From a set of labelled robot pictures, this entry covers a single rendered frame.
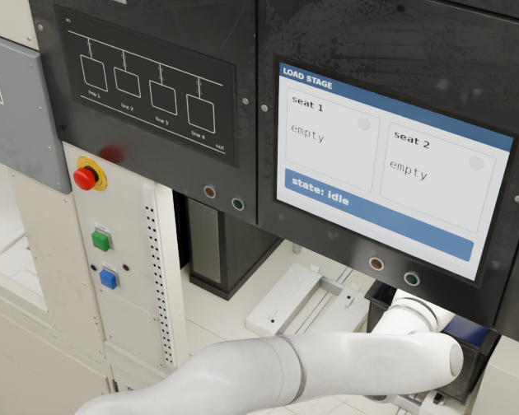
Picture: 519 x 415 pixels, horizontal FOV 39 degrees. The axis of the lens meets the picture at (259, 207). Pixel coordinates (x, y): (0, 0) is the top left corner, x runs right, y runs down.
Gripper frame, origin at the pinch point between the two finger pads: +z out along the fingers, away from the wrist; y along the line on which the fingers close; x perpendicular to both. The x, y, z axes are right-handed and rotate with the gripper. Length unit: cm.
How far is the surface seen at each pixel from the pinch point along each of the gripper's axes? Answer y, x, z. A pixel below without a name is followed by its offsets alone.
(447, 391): 6.9, -23.6, -8.2
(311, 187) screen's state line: -12.4, 31.8, -30.3
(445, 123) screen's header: 3, 47, -30
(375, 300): -9.5, -7.8, -9.2
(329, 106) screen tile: -11, 45, -30
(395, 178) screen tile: -1.4, 38.1, -30.2
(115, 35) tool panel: -44, 44, -31
